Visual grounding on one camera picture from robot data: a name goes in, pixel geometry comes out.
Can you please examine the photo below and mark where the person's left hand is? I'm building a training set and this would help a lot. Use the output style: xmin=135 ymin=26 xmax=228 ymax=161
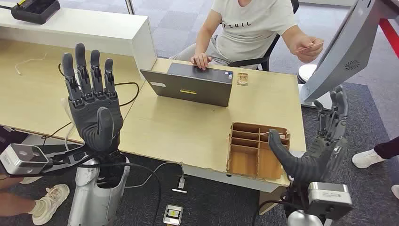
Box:
xmin=288 ymin=35 xmax=324 ymax=64

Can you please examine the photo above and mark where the person's right hand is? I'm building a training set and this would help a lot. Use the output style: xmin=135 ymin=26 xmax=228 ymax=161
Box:
xmin=190 ymin=52 xmax=213 ymax=71

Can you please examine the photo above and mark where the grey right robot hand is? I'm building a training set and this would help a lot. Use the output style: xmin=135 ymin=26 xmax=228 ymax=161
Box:
xmin=268 ymin=85 xmax=350 ymax=185

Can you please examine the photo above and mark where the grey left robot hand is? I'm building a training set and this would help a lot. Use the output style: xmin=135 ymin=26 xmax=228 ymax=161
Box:
xmin=61 ymin=42 xmax=124 ymax=154

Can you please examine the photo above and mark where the white ID card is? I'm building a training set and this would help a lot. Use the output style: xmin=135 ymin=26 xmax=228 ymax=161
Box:
xmin=295 ymin=41 xmax=325 ymax=53

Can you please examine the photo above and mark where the room key card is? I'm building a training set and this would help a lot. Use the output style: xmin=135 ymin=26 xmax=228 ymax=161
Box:
xmin=261 ymin=132 xmax=287 ymax=140

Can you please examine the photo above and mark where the person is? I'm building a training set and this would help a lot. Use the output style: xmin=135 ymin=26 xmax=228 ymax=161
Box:
xmin=168 ymin=0 xmax=325 ymax=71

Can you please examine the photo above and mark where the white round base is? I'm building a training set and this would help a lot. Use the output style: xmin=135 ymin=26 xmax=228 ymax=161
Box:
xmin=297 ymin=64 xmax=318 ymax=85

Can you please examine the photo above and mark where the grey laptop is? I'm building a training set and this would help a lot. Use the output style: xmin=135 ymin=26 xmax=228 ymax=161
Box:
xmin=140 ymin=62 xmax=234 ymax=108

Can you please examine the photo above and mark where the grey kiosk screen stand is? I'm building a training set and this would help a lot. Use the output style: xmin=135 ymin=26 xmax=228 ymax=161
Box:
xmin=298 ymin=0 xmax=390 ymax=111

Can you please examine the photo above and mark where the small wooden block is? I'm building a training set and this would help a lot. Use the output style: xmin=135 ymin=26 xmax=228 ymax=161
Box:
xmin=236 ymin=72 xmax=249 ymax=87

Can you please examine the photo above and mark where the black office chair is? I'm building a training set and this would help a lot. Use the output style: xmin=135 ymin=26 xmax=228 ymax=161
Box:
xmin=227 ymin=0 xmax=300 ymax=72

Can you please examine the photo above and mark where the wooden compartment organizer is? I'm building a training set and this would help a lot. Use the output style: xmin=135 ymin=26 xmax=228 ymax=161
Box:
xmin=226 ymin=121 xmax=291 ymax=182

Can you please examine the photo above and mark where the bystander's dark trouser leg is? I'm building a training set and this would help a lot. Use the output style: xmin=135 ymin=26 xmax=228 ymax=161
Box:
xmin=373 ymin=137 xmax=399 ymax=160

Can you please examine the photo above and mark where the beige sneaker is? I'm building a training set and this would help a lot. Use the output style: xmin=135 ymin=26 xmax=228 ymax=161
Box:
xmin=31 ymin=183 xmax=71 ymax=226
xmin=18 ymin=176 xmax=43 ymax=185

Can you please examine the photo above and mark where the red bar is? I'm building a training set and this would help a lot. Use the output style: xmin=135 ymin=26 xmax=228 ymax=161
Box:
xmin=378 ymin=18 xmax=399 ymax=59

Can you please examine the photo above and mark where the white counter ledge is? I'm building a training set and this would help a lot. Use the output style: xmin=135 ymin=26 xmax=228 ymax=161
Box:
xmin=0 ymin=6 xmax=158 ymax=73

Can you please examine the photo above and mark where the bystander's bare leg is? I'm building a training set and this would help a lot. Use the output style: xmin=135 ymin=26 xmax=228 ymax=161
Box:
xmin=0 ymin=176 xmax=41 ymax=218

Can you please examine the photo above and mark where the small silver device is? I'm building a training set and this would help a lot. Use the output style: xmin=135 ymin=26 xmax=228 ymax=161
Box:
xmin=162 ymin=204 xmax=184 ymax=226

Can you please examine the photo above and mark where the black charger device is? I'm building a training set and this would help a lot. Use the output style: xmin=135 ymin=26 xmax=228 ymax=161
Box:
xmin=11 ymin=0 xmax=61 ymax=25

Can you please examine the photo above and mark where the thick white cable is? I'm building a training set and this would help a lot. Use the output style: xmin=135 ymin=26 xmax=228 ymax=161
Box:
xmin=61 ymin=97 xmax=85 ymax=152

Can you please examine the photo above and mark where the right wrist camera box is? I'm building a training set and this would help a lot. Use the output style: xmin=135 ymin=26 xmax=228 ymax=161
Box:
xmin=307 ymin=182 xmax=353 ymax=221

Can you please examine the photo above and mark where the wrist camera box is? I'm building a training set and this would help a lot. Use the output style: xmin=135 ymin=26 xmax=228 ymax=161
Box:
xmin=0 ymin=143 xmax=49 ymax=176
xmin=307 ymin=182 xmax=353 ymax=221

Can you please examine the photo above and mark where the black desk cable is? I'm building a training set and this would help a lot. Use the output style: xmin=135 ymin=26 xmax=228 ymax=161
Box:
xmin=40 ymin=63 xmax=140 ymax=147

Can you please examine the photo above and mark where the black left camera cable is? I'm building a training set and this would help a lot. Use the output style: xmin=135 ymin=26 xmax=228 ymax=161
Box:
xmin=47 ymin=157 xmax=163 ymax=226

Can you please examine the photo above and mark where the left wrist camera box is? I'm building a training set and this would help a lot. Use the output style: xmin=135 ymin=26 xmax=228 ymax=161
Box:
xmin=0 ymin=143 xmax=49 ymax=176

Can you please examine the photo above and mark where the thin white cable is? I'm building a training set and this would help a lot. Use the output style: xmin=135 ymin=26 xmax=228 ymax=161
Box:
xmin=15 ymin=52 xmax=48 ymax=76

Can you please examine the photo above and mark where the white cable with adapter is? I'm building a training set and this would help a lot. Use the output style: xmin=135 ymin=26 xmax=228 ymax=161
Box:
xmin=124 ymin=161 xmax=188 ymax=194

